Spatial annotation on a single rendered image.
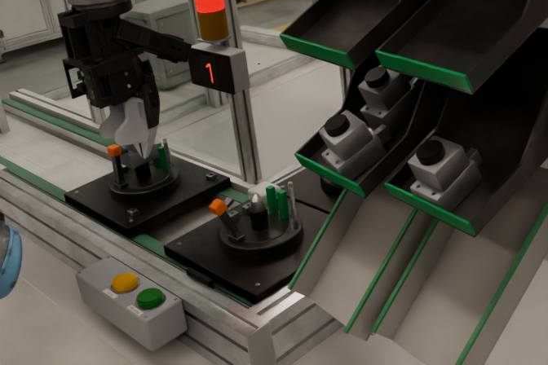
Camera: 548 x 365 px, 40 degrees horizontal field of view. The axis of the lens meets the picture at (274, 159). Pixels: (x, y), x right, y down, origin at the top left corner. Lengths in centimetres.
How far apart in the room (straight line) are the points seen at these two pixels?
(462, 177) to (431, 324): 22
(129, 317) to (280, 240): 26
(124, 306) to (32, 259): 44
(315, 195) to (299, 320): 31
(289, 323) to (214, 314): 11
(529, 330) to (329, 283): 33
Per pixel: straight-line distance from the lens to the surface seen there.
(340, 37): 90
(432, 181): 83
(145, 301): 117
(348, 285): 104
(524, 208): 96
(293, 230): 124
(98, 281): 127
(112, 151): 145
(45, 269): 156
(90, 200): 152
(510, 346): 120
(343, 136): 90
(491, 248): 96
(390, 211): 104
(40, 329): 139
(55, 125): 203
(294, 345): 117
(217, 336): 115
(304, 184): 142
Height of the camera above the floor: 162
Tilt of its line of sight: 25 degrees down
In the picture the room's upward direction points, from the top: 8 degrees counter-clockwise
